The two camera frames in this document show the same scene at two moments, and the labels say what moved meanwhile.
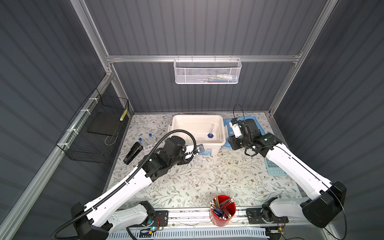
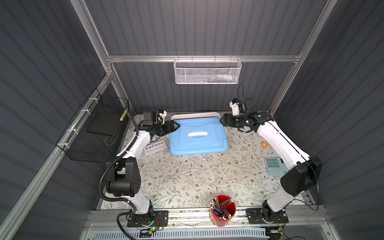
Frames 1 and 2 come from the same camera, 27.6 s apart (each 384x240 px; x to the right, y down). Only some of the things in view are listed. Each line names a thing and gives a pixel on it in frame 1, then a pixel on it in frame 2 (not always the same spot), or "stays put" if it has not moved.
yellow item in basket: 123,115 stays put
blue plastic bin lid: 227,121 to 198,136
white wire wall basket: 204,71 stays put
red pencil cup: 223,208 stays put
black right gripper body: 238,142 to 237,121
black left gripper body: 180,160 to 159,129
